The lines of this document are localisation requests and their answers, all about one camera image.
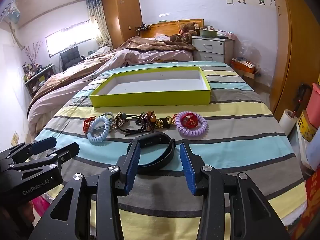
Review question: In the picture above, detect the small red knotted bracelet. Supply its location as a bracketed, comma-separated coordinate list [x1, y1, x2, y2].
[83, 116, 97, 133]

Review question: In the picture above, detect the dried branch decoration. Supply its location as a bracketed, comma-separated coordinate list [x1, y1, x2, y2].
[24, 41, 42, 65]

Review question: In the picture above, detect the green cardboard box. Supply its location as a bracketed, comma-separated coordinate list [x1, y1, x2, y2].
[89, 67, 211, 107]

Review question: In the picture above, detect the red braided bracelet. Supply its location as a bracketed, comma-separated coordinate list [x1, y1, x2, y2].
[180, 113, 198, 128]

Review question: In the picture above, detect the purple spiral hair tie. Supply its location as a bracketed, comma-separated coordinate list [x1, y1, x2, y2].
[174, 111, 208, 137]

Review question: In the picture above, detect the white paper roll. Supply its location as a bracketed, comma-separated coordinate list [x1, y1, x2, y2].
[278, 109, 299, 137]

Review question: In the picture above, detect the grey hair tie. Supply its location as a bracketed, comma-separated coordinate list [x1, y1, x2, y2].
[94, 112, 115, 130]

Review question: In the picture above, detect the red printed bag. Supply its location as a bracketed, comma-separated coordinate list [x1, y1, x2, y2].
[291, 170, 320, 235]

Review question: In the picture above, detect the wall fan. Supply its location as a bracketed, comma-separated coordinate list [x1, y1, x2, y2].
[2, 1, 22, 24]

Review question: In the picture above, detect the window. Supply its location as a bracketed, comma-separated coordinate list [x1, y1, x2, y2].
[45, 21, 97, 55]

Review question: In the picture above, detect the pink plastic bin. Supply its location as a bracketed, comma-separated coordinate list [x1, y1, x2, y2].
[306, 82, 320, 128]

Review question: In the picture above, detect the brown teddy bear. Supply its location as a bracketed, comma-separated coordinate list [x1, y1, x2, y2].
[170, 23, 198, 43]

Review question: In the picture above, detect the pink and brown quilt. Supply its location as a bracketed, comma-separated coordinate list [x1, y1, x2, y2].
[27, 36, 197, 133]

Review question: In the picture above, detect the yellow printed box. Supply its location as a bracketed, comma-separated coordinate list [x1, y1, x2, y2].
[297, 110, 319, 142]

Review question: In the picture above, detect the cluttered low shelf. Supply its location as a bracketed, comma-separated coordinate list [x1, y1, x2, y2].
[23, 64, 55, 98]

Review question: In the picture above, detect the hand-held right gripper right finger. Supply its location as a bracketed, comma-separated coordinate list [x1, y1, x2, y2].
[179, 141, 292, 240]

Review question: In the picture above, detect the blue spiral hair tie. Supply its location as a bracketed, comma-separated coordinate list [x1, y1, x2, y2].
[87, 116, 111, 145]

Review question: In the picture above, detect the patterned curtain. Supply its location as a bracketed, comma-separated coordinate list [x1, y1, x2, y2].
[86, 0, 113, 48]

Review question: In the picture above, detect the large wooden closet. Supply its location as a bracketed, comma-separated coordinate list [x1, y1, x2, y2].
[270, 0, 320, 123]

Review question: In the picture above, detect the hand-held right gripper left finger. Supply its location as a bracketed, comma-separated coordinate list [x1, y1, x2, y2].
[32, 141, 142, 240]

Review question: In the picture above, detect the amber bead bracelet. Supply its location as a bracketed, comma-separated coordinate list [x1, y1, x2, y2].
[139, 110, 157, 132]

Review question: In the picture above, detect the white nightstand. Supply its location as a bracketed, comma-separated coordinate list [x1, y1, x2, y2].
[192, 35, 234, 64]

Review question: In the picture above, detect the wooden bed headboard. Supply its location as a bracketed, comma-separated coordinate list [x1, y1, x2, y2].
[136, 19, 204, 39]

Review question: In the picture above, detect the black hair tie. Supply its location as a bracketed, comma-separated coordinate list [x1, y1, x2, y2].
[117, 114, 150, 137]

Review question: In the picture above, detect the black smart band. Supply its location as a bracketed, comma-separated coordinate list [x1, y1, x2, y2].
[127, 132, 176, 173]

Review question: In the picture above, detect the gold bead hair tie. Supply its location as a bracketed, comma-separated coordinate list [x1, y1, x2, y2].
[154, 116, 175, 130]

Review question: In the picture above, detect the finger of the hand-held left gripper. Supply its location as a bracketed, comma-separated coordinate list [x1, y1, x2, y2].
[0, 137, 57, 164]
[9, 142, 80, 174]

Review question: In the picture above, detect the tall wooden wardrobe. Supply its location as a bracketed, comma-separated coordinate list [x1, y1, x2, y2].
[102, 0, 143, 49]

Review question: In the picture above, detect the cardboard box with books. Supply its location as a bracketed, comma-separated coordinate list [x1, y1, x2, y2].
[231, 57, 260, 79]

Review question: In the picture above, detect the pink plastic basket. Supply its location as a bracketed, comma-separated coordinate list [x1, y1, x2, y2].
[32, 196, 54, 217]

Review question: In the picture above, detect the black chair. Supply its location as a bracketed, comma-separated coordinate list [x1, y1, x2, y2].
[59, 47, 84, 71]

